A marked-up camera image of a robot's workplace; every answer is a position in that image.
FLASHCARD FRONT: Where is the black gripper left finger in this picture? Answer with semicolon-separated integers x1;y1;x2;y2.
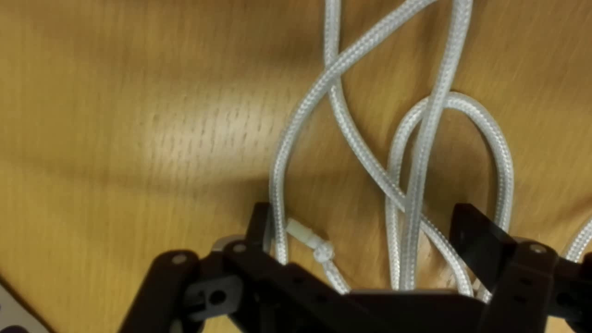
119;202;349;333

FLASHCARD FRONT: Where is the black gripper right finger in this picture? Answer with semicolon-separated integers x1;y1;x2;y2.
450;202;592;333

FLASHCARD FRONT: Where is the white braided rope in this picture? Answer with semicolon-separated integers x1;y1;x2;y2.
267;0;592;298

